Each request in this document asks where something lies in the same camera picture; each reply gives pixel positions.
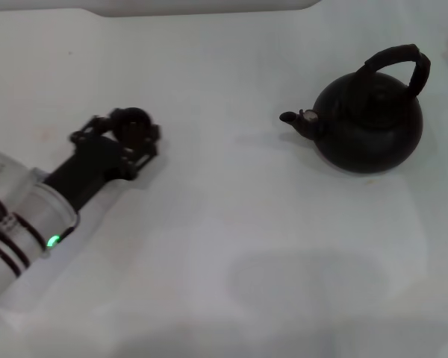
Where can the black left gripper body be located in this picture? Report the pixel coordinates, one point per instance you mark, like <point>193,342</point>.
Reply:
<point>93,160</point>

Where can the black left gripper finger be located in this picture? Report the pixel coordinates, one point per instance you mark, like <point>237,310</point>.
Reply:
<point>93,126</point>
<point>151,149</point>

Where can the small dark brown teacup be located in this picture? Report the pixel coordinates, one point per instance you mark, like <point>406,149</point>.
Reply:
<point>132,125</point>

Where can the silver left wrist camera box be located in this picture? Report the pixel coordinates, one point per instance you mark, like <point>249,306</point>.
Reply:
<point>0,162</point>

